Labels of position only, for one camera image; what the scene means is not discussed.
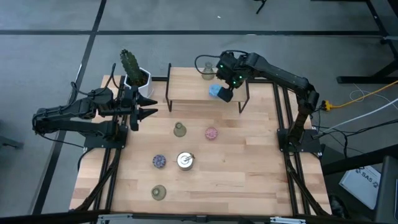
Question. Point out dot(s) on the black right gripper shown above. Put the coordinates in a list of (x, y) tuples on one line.
[(231, 70)]

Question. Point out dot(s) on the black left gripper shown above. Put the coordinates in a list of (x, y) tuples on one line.
[(134, 109)]

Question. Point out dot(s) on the blue patterned round tin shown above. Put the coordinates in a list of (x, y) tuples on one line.
[(214, 90)]

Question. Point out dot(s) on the green glass candlestick holder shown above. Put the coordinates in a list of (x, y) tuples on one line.
[(179, 130), (158, 192), (208, 72)]

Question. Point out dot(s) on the pink patterned round tin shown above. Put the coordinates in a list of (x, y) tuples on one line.
[(211, 133)]

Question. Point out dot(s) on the purple floral round tin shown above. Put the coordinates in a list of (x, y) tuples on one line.
[(159, 161)]

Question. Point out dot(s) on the metal can orange label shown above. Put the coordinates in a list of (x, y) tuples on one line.
[(185, 160)]

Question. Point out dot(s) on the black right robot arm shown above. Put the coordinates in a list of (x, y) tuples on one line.
[(280, 76)]

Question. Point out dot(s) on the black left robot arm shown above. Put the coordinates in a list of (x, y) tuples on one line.
[(93, 128)]

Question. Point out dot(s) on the white hexagonal planter pot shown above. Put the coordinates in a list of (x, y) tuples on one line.
[(149, 87)]

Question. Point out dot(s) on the wooden shelf riser black legs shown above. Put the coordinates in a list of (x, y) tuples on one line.
[(192, 90)]

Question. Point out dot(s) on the green cactus plant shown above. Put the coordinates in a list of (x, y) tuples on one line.
[(130, 67)]

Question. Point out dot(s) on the grey floor stand base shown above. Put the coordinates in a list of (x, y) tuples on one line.
[(9, 143)]

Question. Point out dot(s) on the black desk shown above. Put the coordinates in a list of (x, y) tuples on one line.
[(357, 160)]

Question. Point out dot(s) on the white cardboard box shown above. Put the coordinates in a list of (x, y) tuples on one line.
[(360, 186)]

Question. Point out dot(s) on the black aluminium table frame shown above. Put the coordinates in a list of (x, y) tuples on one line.
[(277, 109)]

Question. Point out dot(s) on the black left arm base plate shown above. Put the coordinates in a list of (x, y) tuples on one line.
[(93, 143)]

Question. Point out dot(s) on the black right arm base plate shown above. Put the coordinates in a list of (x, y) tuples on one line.
[(312, 144)]

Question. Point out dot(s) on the silver metal bracket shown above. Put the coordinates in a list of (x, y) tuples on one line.
[(115, 217), (287, 220)]

